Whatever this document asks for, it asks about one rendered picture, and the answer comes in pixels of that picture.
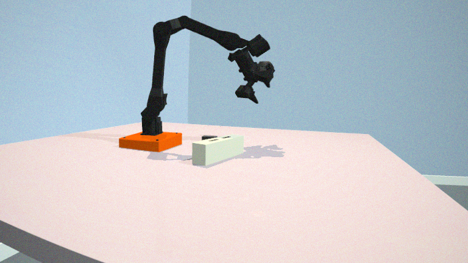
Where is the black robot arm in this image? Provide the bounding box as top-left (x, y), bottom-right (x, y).
top-left (140, 15), bottom-right (275, 136)

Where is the black two-prong plug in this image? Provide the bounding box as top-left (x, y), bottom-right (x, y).
top-left (202, 135), bottom-right (218, 141)

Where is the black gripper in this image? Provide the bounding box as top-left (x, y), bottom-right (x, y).
top-left (235, 61), bottom-right (269, 103)

